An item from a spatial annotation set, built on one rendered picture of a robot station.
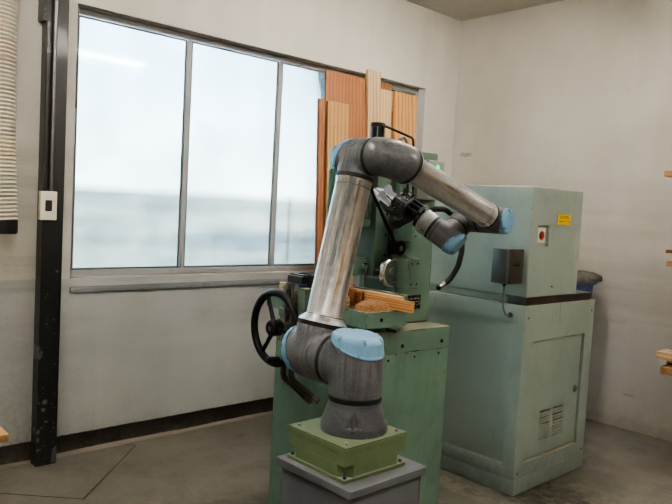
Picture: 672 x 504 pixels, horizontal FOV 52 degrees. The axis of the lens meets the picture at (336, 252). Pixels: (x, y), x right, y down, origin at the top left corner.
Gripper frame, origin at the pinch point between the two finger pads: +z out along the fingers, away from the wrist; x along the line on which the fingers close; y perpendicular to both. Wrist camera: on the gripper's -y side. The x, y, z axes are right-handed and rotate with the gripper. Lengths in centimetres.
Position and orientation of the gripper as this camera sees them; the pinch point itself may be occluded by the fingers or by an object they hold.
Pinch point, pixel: (376, 191)
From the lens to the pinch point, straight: 255.2
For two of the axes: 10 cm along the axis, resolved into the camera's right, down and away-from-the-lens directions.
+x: -6.4, 5.8, -5.0
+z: -7.6, -5.8, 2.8
